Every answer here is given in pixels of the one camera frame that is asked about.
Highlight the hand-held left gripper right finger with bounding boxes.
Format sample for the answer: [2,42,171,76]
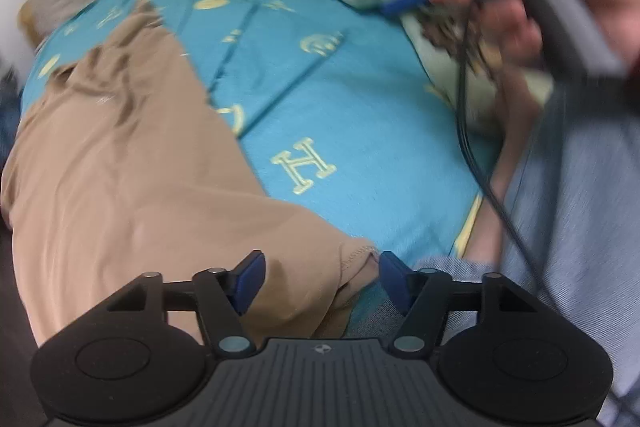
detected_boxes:
[379,252,538,358]

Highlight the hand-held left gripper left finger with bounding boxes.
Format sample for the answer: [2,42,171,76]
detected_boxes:
[102,250,267,358]

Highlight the person's blue-grey pants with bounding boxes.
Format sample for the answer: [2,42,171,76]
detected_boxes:
[345,72,640,427]

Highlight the black cable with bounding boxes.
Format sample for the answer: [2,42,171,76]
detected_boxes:
[454,0,556,308]

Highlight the teal printed bed sheet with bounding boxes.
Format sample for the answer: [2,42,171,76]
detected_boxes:
[20,0,501,338]

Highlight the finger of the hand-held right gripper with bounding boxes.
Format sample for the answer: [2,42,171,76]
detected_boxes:
[380,0,436,16]

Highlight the tan t-shirt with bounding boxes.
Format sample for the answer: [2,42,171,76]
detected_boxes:
[0,0,381,348]

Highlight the beige mattress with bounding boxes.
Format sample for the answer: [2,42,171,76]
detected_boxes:
[465,72,546,268]

